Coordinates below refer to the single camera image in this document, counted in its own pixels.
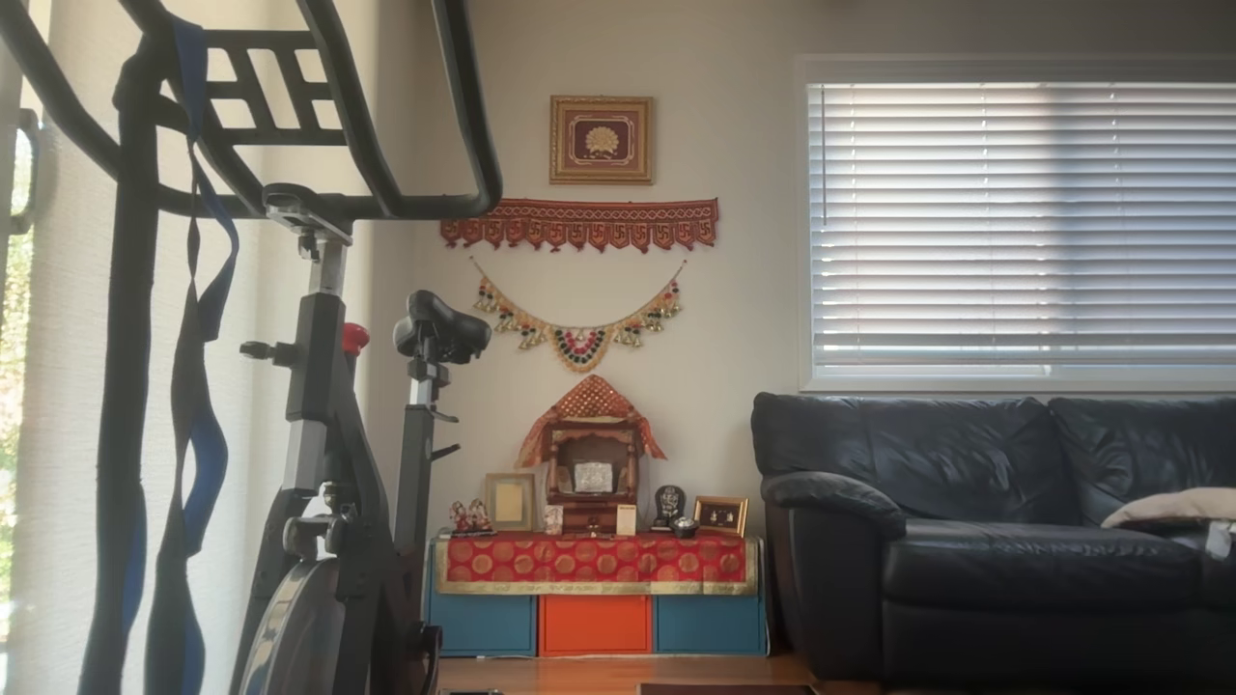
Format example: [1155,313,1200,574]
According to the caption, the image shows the black exercise bike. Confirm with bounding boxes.
[0,0,503,695]

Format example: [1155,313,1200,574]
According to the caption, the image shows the red embroidered wall hanging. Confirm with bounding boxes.
[440,198,720,255]

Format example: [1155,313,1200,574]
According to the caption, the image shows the gold photo frame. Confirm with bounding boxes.
[484,472,537,532]

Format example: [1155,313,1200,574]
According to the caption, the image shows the white window blinds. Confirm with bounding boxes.
[807,82,1236,379]

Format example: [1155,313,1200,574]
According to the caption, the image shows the white window frame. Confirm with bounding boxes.
[797,55,1236,394]

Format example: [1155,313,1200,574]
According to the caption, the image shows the beaded garland wall hanging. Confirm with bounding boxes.
[470,256,688,375]

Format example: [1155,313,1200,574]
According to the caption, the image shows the wooden shrine with canopy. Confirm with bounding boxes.
[515,375,667,535]

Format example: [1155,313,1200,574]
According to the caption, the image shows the small colourful figurines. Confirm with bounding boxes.
[449,499,495,537]

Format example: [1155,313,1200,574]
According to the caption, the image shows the blue storage bin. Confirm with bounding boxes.
[655,595,768,656]
[426,594,537,658]

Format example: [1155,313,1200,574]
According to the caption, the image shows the beige cushion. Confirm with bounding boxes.
[1101,487,1236,530]

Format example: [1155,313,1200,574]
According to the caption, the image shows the dark floor rug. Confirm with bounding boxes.
[637,682,820,695]

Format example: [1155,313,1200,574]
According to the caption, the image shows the blue black hanging strap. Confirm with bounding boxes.
[77,14,242,695]

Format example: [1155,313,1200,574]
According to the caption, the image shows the red gold patterned cloth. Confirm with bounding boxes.
[434,534,761,596]

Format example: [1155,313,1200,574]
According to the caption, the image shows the black leather sofa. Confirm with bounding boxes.
[751,391,1236,688]

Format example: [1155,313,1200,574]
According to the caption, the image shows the white sheer curtain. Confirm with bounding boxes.
[0,0,379,695]

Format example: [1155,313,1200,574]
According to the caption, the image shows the small gold framed picture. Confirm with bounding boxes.
[693,495,749,538]

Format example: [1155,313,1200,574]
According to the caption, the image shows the gold framed wall picture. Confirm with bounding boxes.
[549,95,655,185]

